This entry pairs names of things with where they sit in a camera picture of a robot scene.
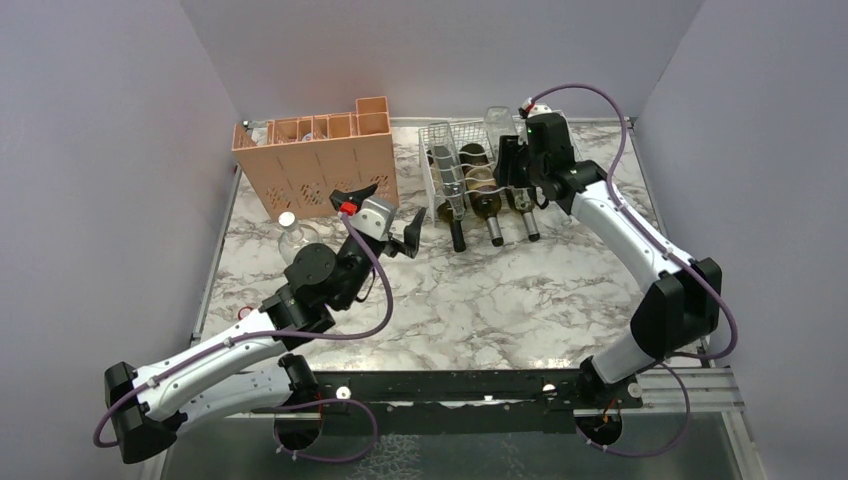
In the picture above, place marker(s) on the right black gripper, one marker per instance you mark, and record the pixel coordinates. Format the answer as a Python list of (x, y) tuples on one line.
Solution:
[(505, 173)]

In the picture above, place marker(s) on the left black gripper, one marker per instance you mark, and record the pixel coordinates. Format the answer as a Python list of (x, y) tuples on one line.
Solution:
[(410, 244)]

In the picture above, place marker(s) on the green Primitivo wine bottle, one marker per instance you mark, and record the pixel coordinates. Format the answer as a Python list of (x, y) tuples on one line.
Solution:
[(523, 202)]

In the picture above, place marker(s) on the green wine bottle silver neck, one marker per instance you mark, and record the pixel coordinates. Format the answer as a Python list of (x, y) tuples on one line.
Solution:
[(484, 199)]

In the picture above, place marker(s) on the small clear glass bottle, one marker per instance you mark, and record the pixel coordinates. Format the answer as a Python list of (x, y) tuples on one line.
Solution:
[(498, 121)]

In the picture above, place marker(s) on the clear bottle silver cap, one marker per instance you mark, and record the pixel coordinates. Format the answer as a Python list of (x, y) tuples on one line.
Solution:
[(294, 236)]

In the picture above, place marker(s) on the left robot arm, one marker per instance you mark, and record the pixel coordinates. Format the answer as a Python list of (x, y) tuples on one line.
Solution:
[(254, 365)]

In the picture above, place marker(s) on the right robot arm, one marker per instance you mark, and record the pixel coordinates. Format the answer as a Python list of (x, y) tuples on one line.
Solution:
[(678, 306)]

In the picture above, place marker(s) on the peach plastic crate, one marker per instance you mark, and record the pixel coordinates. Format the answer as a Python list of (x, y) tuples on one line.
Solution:
[(304, 159)]

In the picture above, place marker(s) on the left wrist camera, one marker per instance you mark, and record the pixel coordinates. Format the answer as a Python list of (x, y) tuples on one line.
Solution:
[(374, 217)]

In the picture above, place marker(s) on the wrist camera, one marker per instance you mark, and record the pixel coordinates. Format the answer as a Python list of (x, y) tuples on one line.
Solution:
[(530, 108), (374, 217)]

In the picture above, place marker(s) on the white wire wine rack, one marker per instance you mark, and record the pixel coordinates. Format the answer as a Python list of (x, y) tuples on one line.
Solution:
[(468, 140)]

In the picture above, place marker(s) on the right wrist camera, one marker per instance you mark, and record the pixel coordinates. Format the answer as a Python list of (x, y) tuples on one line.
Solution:
[(530, 108)]

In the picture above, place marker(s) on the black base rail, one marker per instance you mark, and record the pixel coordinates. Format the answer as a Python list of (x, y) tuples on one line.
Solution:
[(450, 402)]

